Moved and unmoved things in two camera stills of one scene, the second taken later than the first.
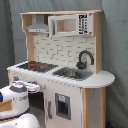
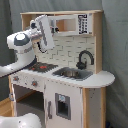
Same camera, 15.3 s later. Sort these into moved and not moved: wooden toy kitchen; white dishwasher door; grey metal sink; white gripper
Moved: white gripper
Not moved: wooden toy kitchen; white dishwasher door; grey metal sink
